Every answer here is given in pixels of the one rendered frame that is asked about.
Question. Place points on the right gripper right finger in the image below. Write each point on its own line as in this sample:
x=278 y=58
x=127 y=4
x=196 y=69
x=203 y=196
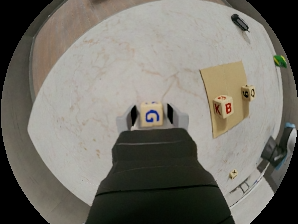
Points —
x=177 y=118

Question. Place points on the green and yellow drink can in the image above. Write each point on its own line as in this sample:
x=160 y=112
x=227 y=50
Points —
x=280 y=61

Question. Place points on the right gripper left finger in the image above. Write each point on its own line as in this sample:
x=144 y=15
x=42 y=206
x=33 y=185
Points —
x=126 y=121

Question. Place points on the tan flat mat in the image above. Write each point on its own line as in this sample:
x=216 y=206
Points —
x=226 y=79

